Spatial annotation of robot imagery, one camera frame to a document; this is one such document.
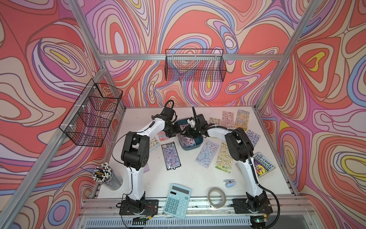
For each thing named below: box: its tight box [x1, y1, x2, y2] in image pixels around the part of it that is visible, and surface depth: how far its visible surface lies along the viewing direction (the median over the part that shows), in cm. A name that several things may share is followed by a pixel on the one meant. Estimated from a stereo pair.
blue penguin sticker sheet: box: [245, 129, 262, 147], surface depth 103 cm
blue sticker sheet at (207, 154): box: [194, 139, 220, 169], surface depth 95 cm
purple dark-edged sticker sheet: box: [161, 141, 182, 171], surface depth 93 cm
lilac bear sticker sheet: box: [143, 162, 150, 174], surface depth 88 cm
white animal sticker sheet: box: [208, 117, 222, 126], surface depth 113 cm
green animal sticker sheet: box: [214, 140, 234, 174], surface depth 90 cm
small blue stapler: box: [223, 179, 236, 188], surface depth 82 cm
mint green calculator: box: [163, 183, 192, 220], surface depth 75 cm
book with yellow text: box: [252, 151, 276, 178], surface depth 88 cm
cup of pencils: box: [92, 162, 123, 191], surface depth 71 cm
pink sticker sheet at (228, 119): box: [221, 110, 234, 129], surface depth 113 cm
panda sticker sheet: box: [234, 108, 250, 132], surface depth 113 cm
